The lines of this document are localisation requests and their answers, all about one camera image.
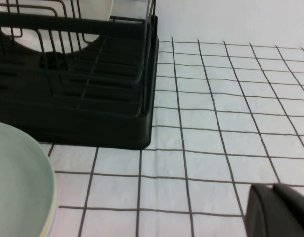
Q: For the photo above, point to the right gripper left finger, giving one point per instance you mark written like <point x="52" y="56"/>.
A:
<point x="265" y="217"/>

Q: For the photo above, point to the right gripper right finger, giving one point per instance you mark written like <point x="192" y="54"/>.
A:
<point x="297" y="202"/>

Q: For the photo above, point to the pale green plate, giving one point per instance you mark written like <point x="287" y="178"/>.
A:
<point x="18" y="185"/>

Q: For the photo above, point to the yellow plate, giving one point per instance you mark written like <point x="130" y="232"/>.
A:
<point x="53" y="214"/>

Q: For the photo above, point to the light blue plate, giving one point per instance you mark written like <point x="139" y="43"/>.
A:
<point x="48" y="234"/>

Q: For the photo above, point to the cream white plate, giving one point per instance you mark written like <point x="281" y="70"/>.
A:
<point x="30" y="40"/>

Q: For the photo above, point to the white grid tablecloth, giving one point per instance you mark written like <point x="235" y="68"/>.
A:
<point x="216" y="148"/>

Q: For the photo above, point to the black plastic drain tray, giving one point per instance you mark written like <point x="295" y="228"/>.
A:
<point x="92" y="130"/>

